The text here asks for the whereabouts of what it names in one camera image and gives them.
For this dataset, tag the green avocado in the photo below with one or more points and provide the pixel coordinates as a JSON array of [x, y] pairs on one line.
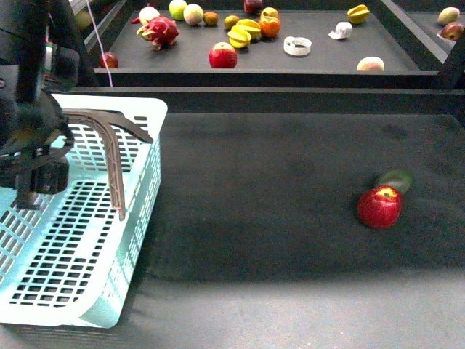
[[400, 180]]

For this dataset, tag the yellow star fruit front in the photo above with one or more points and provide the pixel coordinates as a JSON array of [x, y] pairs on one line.
[[239, 38]]

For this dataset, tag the yellow star fruit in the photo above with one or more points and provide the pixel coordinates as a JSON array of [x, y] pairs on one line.
[[251, 26], [358, 15], [239, 38]]

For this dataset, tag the red apple near mango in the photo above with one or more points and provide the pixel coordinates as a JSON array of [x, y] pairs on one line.
[[379, 208]]

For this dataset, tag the small yellow-brown fruit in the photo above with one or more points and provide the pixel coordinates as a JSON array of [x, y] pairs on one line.
[[230, 21]]

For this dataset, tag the pale peach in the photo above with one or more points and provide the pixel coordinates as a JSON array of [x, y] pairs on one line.
[[371, 63]]

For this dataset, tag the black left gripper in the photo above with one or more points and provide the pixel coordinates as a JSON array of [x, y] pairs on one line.
[[35, 138]]

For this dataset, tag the black back display tray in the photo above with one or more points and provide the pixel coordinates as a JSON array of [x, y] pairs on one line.
[[301, 55]]

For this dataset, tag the yellow star fruit back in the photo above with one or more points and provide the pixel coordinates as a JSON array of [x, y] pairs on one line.
[[251, 26]]

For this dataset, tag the pale green mango far right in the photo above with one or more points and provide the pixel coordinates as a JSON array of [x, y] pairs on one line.
[[448, 15]]

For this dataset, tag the light blue plastic basket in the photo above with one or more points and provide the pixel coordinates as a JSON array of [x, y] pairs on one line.
[[70, 261]]

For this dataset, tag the yellow-red small apple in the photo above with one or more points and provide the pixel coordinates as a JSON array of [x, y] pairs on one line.
[[270, 12]]

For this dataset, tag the dark purple passion fruit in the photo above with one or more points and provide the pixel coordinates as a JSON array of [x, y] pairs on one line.
[[253, 6]]

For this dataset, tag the red mango behind post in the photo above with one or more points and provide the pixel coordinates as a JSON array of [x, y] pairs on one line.
[[452, 31]]

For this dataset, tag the yellow star fruit right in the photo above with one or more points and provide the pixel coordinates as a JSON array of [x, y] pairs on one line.
[[358, 15]]

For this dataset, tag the green apple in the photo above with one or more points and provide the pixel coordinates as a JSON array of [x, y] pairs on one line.
[[176, 9]]

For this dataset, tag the orange tangerine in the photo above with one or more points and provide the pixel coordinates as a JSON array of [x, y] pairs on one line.
[[270, 26]]

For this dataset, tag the white round fruit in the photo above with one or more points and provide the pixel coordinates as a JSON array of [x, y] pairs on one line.
[[148, 13]]

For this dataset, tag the red apple on back tray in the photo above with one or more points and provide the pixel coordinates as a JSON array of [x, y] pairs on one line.
[[223, 55]]

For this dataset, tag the small dark red plum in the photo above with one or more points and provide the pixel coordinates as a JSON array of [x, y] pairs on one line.
[[108, 60]]

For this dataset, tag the brown kiwi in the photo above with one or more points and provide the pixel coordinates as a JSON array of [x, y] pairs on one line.
[[210, 18]]

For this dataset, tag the pink dragon fruit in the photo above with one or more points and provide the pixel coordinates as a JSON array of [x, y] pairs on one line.
[[160, 32]]

